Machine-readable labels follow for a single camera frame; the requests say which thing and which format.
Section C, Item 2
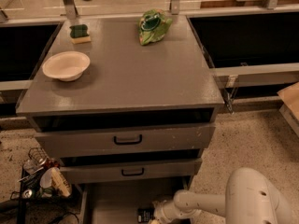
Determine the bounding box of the grey top drawer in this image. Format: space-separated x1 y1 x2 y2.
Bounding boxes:
36 123 215 158

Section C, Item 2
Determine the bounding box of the white paper bowl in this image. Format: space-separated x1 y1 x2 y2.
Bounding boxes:
42 51 91 82

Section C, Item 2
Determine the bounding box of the grey open bottom drawer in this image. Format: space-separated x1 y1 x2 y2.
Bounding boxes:
79 176 192 224

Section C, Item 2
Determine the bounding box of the grey drawer cabinet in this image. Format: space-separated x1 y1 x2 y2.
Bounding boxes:
16 15 225 224

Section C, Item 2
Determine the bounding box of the white cup in rack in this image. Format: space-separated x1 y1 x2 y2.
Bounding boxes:
39 167 59 189

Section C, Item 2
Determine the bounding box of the brown cardboard box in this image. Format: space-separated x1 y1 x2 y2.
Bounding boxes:
278 82 299 120

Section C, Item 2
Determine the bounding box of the green yellow sponge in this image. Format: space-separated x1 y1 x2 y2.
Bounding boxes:
70 24 91 44

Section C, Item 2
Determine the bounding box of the green chip bag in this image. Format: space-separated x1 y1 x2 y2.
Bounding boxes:
138 8 173 46

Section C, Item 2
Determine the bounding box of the grey middle drawer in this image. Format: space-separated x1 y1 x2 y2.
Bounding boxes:
61 158 202 184

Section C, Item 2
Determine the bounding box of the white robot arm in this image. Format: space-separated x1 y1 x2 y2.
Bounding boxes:
149 167 292 224

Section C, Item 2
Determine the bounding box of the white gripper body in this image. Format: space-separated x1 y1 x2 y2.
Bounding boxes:
154 201 201 224

